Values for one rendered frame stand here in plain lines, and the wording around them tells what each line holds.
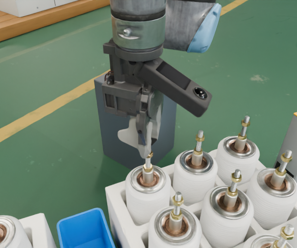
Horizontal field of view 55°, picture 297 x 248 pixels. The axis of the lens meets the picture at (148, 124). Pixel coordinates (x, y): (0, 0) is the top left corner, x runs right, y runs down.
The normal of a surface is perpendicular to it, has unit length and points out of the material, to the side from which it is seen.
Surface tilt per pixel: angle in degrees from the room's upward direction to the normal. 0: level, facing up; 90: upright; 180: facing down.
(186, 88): 28
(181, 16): 77
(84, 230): 88
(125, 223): 0
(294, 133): 90
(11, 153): 0
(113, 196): 0
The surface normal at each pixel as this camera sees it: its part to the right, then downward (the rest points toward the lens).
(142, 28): 0.14, 0.61
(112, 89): -0.35, 0.58
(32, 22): 0.80, 0.37
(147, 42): 0.36, 0.58
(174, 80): 0.45, -0.62
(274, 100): 0.00, -0.79
